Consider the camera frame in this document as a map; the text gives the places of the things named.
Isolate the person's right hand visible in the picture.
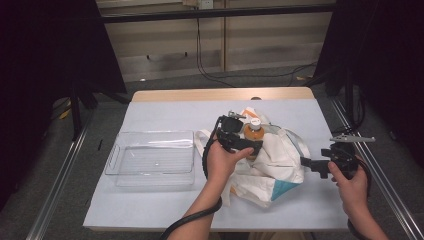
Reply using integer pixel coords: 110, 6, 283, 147
327, 161, 369, 215

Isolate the black metal stand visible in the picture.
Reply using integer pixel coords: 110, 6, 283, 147
69, 79, 98, 142

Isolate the pale blue table mat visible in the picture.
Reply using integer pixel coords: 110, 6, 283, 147
83, 98, 349, 231

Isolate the black curtain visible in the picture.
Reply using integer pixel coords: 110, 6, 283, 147
313, 0, 424, 168
0, 0, 128, 211

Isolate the metal floor rail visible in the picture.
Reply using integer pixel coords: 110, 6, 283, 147
25, 113, 95, 240
329, 98, 424, 240

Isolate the thin black hanging cable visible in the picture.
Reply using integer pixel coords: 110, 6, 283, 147
195, 18, 318, 88

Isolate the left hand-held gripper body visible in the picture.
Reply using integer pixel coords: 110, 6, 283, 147
214, 110, 250, 154

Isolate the person's left hand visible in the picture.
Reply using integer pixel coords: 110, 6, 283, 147
205, 140, 255, 188

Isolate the black horizontal bar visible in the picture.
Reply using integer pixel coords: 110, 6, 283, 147
99, 3, 336, 24

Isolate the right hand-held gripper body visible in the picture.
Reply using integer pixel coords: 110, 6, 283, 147
321, 133, 376, 180

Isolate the clear plastic tray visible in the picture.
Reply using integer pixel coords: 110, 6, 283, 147
104, 129, 197, 188

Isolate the white canvas tote bag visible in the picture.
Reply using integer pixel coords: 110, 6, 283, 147
194, 106, 312, 209

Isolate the orange bottle with white cap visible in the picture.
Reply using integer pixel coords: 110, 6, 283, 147
243, 118, 266, 161

